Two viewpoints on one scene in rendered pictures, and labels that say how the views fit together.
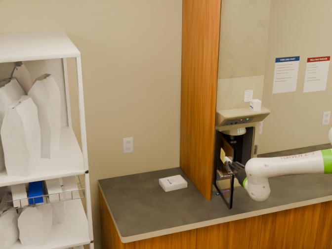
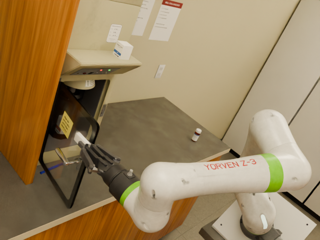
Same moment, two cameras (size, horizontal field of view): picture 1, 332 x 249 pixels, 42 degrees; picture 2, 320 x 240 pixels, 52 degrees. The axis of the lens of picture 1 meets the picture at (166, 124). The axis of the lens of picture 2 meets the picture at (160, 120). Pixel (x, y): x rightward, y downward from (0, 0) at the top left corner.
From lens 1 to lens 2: 1.47 m
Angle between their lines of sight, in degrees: 36
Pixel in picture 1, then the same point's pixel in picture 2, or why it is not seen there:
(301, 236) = not seen: hidden behind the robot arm
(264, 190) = (165, 219)
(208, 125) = (50, 73)
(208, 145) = (44, 106)
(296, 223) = not seen: hidden behind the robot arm
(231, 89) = (93, 17)
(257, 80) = (130, 12)
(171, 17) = not seen: outside the picture
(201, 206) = (18, 200)
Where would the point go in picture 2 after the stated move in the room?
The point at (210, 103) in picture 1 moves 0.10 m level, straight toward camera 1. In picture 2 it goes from (61, 34) to (65, 46)
